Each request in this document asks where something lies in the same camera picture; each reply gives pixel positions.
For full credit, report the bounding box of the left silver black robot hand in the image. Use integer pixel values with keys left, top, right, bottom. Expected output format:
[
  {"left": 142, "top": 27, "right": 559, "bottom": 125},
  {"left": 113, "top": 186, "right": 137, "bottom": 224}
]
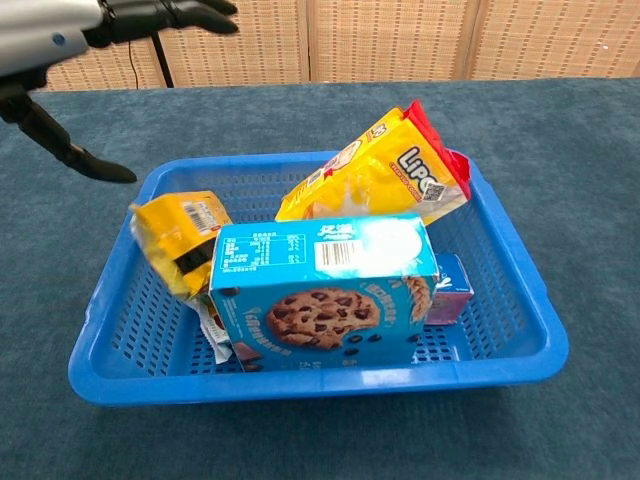
[{"left": 0, "top": 0, "right": 240, "bottom": 185}]

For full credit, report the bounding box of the small yellow biscuit pack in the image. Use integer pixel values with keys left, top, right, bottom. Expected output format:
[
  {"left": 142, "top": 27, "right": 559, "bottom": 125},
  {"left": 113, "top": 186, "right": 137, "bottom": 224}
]
[{"left": 129, "top": 189, "right": 234, "bottom": 302}]

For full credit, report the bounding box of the small white bread snack packet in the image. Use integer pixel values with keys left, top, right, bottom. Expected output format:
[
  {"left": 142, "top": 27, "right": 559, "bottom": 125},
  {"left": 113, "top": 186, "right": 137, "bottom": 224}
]
[{"left": 194, "top": 294, "right": 234, "bottom": 365}]

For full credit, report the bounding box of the large yellow red snack bag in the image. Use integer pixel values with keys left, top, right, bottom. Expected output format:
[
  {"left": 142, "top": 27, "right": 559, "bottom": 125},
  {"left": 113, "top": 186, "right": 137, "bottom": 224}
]
[{"left": 274, "top": 99, "right": 473, "bottom": 229}]

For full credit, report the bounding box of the blue chocolate chip cookie box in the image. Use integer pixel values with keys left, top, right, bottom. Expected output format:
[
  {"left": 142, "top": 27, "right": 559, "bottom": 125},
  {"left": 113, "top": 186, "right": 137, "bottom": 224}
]
[{"left": 207, "top": 213, "right": 441, "bottom": 374}]

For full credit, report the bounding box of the long blue sandwich cookie box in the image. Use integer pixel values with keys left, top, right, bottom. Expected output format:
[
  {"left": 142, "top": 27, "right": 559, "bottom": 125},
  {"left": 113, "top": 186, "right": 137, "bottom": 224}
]
[{"left": 424, "top": 253, "right": 475, "bottom": 327}]

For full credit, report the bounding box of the blue perforated plastic basket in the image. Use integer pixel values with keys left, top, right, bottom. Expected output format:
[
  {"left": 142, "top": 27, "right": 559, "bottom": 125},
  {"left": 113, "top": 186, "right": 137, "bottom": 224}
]
[{"left": 68, "top": 151, "right": 570, "bottom": 407}]

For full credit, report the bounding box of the black tripod stand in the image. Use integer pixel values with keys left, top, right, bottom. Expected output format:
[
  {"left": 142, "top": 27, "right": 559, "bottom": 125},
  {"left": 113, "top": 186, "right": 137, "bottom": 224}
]
[{"left": 151, "top": 29, "right": 175, "bottom": 89}]

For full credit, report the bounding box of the bamboo folding screen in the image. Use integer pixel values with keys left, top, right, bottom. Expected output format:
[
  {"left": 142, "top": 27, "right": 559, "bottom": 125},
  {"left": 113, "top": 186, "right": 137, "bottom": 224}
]
[{"left": 29, "top": 0, "right": 640, "bottom": 93}]

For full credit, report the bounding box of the teal carpet table cover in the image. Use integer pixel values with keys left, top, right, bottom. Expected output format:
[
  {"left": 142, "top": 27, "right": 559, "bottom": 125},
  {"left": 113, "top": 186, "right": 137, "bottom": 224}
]
[{"left": 0, "top": 77, "right": 640, "bottom": 480}]

